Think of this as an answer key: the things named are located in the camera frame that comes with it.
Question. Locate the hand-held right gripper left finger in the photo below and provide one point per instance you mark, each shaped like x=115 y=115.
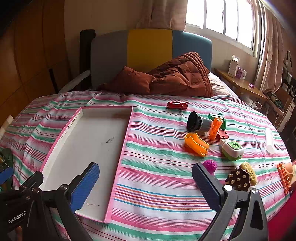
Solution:
x=85 y=183

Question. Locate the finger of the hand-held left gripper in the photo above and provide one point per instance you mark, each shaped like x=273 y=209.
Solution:
x=32 y=182
x=5 y=175

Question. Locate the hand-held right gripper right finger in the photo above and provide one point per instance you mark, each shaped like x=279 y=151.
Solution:
x=205 y=185

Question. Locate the magenta dimpled ball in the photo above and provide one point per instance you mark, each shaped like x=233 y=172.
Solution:
x=210 y=165

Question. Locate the pink shallow tray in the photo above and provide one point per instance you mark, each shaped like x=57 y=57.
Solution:
x=92 y=143

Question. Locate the yellow-orange plastic toy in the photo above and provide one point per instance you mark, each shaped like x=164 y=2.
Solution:
x=196 y=143

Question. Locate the white green toy stamp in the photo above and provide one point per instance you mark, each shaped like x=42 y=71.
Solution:
x=232 y=148

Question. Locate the green plastic toy holder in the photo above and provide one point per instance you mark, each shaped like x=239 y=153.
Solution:
x=223 y=122

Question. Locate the red metallic cylinder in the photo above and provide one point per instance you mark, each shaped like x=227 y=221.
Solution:
x=177 y=105

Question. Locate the brown studded toy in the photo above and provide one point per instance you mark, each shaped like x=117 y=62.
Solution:
x=238 y=179

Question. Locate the striped bed sheet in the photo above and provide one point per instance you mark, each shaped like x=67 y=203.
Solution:
x=161 y=185

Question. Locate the tan ridged toy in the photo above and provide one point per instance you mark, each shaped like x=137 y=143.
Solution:
x=251 y=173

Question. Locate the red puzzle block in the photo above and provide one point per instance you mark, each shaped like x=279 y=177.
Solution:
x=223 y=134

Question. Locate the orange building block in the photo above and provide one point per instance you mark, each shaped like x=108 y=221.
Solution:
x=214 y=129

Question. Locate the black grey cylinder toy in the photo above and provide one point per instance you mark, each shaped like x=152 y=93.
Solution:
x=195 y=121

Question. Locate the translucent plastic tube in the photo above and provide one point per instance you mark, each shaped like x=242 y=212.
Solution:
x=269 y=141

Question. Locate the orange plastic basket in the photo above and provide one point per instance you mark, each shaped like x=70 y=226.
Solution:
x=283 y=177

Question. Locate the peach round toy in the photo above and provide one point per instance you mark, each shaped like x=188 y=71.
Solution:
x=289 y=169

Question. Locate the pale pink pillow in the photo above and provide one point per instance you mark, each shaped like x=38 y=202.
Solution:
x=219 y=88

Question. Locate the wooden shelf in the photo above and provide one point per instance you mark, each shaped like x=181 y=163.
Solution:
x=242 y=87

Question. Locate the brown quilt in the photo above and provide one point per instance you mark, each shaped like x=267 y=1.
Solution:
x=180 y=76

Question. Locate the cardboard box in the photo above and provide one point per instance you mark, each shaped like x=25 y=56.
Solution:
x=285 y=104

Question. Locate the purple small box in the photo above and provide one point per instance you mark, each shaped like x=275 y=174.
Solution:
x=240 y=73

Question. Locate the wooden wardrobe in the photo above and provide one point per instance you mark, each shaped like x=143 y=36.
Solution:
x=27 y=58

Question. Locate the white carton box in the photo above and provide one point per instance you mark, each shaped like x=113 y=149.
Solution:
x=233 y=67

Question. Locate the black rolled mat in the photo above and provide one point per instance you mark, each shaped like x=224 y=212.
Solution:
x=86 y=51

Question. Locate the beige patterned curtain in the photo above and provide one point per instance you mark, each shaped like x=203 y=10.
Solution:
x=270 y=58
x=161 y=14

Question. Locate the grey yellow blue headboard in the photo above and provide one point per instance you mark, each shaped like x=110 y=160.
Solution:
x=148 y=48

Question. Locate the window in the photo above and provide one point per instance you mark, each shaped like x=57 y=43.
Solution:
x=231 y=20

